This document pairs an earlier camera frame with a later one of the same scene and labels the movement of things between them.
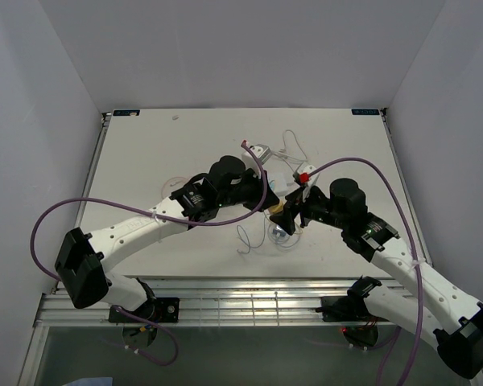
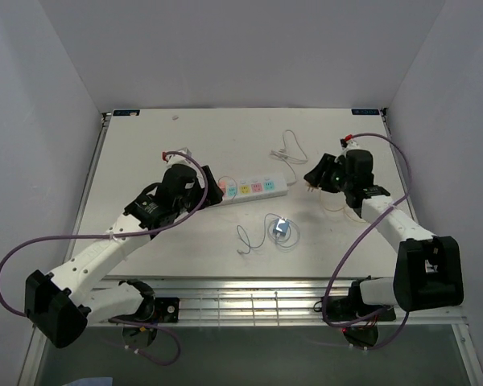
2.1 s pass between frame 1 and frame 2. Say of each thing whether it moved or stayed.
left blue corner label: stayed
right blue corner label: stayed
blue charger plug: stayed
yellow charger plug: moved
